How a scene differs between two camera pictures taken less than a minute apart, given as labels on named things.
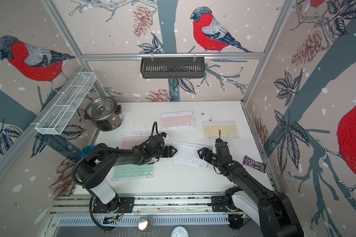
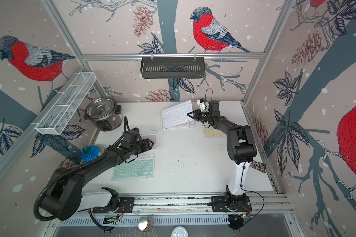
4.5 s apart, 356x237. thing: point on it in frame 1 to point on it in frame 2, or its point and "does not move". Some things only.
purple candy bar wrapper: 254,164 does not move
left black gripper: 169,151 to 149,146
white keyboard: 188,153 to 177,115
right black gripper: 206,157 to 198,114
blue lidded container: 85,149 does not move
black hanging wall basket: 172,67 does not move
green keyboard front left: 134,172 does not move
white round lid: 179,231 does not move
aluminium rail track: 145,204 does not move
